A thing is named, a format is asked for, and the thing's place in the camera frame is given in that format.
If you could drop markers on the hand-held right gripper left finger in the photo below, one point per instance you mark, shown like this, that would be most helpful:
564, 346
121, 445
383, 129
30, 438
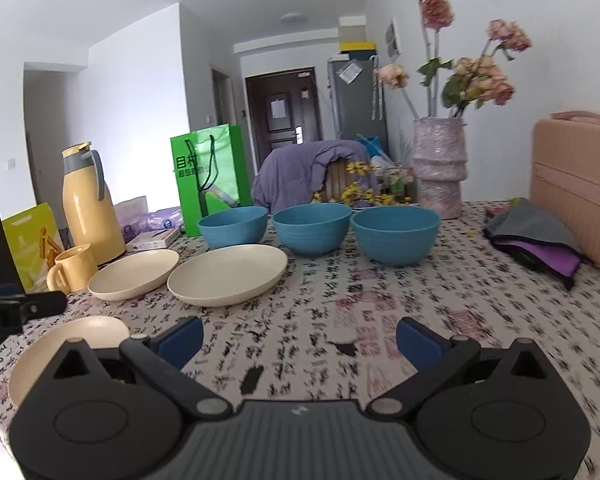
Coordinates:
182, 341

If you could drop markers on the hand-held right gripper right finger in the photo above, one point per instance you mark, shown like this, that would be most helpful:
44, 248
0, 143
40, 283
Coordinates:
420, 342

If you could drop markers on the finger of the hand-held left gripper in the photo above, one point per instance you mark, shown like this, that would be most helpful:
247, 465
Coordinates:
45, 304

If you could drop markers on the large cream plate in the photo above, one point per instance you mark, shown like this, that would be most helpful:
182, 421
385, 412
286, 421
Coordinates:
225, 275

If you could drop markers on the small cream plate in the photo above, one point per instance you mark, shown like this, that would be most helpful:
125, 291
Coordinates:
130, 275

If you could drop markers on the blue bowl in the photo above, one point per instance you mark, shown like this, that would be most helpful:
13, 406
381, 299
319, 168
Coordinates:
233, 227
311, 230
395, 237

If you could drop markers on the yellow mug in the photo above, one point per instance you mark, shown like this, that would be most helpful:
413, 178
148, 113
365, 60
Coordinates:
77, 270

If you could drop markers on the yellow-green box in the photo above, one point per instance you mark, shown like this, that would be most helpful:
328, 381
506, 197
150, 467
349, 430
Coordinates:
25, 240

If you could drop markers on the printed tablecloth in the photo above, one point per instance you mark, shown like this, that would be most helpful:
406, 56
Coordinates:
320, 320

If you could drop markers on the yellow thermos jug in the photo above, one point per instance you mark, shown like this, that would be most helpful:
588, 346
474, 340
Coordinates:
87, 210

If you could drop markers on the white flat box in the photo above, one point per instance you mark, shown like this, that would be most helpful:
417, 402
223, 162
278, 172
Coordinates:
152, 239

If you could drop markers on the purple plastic packet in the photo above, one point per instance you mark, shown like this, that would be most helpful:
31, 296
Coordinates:
160, 219

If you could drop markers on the dark red small box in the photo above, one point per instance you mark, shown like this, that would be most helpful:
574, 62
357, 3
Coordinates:
495, 211

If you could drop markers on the purple cloth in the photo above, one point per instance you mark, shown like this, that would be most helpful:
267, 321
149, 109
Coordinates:
550, 262

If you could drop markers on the small clear rack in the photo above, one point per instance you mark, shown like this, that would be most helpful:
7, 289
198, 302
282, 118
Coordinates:
399, 182

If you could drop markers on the grey cloth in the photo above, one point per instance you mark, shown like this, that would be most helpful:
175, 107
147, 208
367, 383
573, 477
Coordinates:
535, 227

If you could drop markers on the yellow flower branch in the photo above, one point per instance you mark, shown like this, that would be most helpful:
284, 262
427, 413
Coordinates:
352, 192

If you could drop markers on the pink textured vase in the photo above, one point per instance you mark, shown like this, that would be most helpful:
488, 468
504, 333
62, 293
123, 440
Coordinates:
439, 170

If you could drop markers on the wooden chair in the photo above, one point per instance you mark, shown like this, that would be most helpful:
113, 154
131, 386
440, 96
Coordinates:
332, 180

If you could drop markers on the green paper bag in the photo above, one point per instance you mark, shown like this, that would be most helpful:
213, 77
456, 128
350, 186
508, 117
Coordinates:
225, 160

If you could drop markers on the blue white bag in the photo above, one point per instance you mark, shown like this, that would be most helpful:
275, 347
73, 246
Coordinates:
377, 150

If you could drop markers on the purple garment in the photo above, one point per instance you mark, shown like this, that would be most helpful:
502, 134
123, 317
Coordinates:
290, 170

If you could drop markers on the pink hard case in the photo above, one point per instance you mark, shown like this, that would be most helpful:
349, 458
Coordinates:
575, 185

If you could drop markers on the grey refrigerator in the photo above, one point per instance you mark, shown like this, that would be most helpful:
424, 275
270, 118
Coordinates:
355, 105

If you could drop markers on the dark brown door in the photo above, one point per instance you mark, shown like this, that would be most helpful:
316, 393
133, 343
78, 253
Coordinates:
282, 110

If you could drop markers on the pink dried flowers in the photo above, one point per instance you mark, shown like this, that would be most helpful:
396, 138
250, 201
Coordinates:
472, 75

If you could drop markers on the yellow box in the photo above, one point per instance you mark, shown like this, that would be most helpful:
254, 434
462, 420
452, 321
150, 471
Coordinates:
357, 50

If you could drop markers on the round ceiling lamp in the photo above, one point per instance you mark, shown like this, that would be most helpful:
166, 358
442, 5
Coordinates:
293, 18

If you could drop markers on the white wall panel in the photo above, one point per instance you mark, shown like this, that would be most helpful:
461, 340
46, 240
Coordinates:
393, 37

